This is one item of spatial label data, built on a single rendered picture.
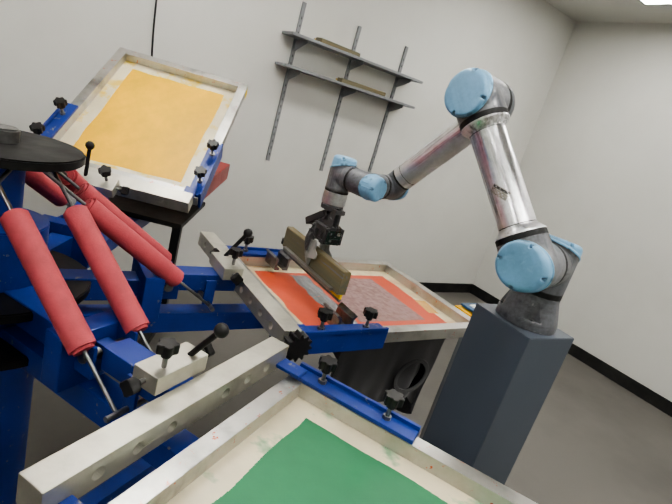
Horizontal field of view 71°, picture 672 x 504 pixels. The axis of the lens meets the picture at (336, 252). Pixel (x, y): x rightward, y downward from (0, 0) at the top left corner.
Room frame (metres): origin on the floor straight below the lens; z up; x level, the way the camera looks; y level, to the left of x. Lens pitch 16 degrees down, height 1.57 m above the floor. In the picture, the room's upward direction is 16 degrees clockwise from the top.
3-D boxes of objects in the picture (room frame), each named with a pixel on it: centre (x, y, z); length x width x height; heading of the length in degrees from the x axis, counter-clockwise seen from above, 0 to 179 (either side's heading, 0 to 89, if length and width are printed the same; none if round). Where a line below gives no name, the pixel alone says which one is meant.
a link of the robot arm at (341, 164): (1.44, 0.05, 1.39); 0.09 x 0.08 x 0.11; 51
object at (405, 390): (1.47, -0.26, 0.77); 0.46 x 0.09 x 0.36; 127
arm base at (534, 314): (1.15, -0.52, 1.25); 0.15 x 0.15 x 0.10
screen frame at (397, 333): (1.59, -0.10, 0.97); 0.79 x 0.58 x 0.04; 127
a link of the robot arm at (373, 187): (1.39, -0.04, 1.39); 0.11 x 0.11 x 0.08; 51
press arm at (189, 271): (1.24, 0.34, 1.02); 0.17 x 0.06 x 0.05; 127
